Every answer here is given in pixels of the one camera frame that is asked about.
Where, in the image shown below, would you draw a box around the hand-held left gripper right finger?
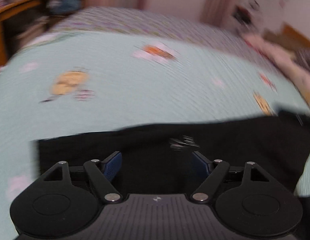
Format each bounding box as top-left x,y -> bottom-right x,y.
190,150 -> 273,204

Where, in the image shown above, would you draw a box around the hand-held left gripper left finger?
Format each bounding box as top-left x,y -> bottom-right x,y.
41,151 -> 123,204

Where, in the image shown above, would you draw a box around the black pants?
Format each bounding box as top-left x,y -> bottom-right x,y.
36,107 -> 310,198

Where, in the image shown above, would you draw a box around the teal bee-print quilted blanket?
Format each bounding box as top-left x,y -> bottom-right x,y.
0,34 -> 310,240

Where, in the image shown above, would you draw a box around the pink floral pillow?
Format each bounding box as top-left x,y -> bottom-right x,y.
241,34 -> 310,103

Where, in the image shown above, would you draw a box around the purple floral bedsheet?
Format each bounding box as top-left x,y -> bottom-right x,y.
48,6 -> 249,51

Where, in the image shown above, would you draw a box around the pile of bags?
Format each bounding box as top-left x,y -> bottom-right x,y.
231,0 -> 261,26

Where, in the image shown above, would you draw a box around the wooden headboard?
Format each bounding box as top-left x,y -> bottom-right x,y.
264,22 -> 310,53

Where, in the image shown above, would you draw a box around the blue cloth bundle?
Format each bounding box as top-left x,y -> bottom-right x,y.
46,0 -> 83,16

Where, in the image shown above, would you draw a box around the wooden desk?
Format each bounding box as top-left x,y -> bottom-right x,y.
0,0 -> 86,68

